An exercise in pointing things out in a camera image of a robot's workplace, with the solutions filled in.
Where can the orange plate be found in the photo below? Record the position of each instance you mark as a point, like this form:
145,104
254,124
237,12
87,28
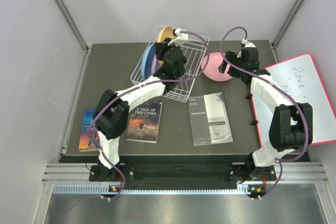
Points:
166,32

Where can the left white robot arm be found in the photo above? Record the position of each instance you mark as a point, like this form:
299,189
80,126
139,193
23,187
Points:
112,112

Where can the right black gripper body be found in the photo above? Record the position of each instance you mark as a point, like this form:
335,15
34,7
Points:
234,71

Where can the blue fantasy cover book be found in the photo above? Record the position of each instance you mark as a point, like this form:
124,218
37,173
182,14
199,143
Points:
89,137

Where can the grey setup guide booklet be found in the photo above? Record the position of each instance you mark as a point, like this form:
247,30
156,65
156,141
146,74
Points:
209,120

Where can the grey slotted cable duct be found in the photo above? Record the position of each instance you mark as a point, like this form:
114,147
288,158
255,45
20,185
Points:
106,189

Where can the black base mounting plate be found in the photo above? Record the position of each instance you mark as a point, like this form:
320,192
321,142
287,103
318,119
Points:
225,172

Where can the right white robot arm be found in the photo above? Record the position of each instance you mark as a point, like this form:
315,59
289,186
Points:
291,126

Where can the pink framed whiteboard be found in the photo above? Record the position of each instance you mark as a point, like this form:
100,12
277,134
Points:
300,78

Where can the white wire dish rack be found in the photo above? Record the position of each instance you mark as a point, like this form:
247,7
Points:
194,50

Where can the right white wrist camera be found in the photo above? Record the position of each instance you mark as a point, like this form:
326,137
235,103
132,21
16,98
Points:
248,49

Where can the Tale of Two Cities book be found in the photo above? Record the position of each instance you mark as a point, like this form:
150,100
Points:
144,122

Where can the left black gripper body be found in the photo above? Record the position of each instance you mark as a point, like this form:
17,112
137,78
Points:
161,52

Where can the pink plate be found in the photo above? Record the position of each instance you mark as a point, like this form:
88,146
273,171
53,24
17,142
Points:
211,70

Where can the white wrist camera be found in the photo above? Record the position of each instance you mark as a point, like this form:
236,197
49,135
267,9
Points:
180,37
248,49

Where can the aluminium frame rail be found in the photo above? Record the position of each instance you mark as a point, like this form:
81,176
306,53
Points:
292,173

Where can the blue plate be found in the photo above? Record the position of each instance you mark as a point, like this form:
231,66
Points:
147,62

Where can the purple plate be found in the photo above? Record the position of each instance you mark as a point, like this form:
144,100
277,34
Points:
155,66

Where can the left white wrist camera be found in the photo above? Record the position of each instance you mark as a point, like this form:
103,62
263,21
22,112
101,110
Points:
180,37

